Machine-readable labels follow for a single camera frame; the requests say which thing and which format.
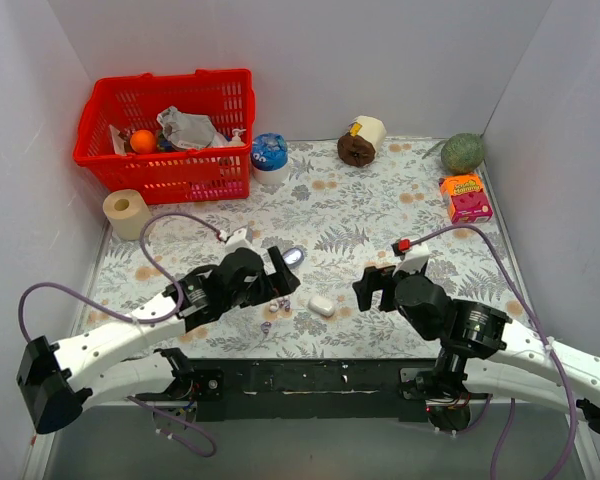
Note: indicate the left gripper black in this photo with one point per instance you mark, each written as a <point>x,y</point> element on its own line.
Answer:
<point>275,275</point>

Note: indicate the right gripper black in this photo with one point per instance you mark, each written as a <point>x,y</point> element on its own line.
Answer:
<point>378,291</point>

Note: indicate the white earbud charging case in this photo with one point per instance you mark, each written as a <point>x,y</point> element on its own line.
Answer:
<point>321,306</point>

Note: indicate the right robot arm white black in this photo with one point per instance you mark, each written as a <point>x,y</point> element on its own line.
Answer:
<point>483,350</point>

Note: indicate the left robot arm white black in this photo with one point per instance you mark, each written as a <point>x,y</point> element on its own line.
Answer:
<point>59,381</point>

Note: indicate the floral table mat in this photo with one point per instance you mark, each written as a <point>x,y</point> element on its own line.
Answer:
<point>345,219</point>

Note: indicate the orange pink sponge box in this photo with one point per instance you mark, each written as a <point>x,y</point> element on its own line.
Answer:
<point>466,199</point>

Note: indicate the blue white wipes tub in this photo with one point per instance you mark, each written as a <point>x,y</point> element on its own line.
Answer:
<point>269,159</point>

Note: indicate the white pump bottle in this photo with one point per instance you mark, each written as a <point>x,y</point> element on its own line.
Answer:
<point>236,139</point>

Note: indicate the brown cream towel roll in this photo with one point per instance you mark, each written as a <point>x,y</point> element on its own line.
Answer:
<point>361,141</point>

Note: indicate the green textured melon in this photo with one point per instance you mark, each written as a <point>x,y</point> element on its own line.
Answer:
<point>461,154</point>

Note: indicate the beige paper roll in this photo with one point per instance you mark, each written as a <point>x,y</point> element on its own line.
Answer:
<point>127,213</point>

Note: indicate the crumpled grey plastic bag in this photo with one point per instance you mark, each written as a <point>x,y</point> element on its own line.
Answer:
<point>189,131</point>

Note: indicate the red plastic shopping basket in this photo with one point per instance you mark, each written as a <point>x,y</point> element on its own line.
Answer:
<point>131,103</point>

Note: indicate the orange fruit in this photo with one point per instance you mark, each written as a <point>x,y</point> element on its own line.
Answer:
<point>143,142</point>

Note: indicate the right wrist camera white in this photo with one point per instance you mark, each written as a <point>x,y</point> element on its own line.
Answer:
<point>413,257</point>

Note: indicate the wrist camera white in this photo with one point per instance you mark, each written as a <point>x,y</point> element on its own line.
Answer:
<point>413,257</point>
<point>239,238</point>

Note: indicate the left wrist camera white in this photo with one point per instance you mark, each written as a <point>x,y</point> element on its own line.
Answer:
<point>239,238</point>

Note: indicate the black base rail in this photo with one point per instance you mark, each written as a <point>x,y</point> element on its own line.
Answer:
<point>259,389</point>

